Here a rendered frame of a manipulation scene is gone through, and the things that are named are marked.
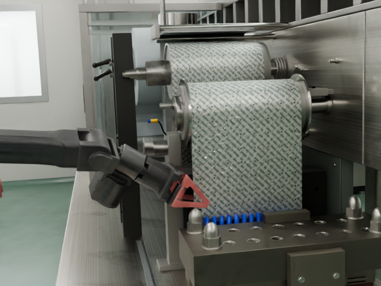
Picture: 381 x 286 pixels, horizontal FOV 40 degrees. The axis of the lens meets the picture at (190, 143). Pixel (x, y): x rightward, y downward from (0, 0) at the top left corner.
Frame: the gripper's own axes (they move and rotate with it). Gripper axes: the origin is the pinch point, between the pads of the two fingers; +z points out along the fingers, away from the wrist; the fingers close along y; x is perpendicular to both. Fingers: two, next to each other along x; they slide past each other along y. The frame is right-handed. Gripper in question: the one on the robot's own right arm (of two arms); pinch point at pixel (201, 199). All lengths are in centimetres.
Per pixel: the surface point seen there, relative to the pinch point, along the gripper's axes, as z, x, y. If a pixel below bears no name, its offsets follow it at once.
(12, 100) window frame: -93, -65, -556
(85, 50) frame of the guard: -37, 18, -103
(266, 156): 7.7, 14.3, 0.4
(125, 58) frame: -25.8, 19.3, -33.4
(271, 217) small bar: 12.6, 4.0, 6.6
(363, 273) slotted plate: 27.8, 3.9, 19.4
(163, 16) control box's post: -20, 38, -61
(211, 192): 0.9, 2.2, 0.3
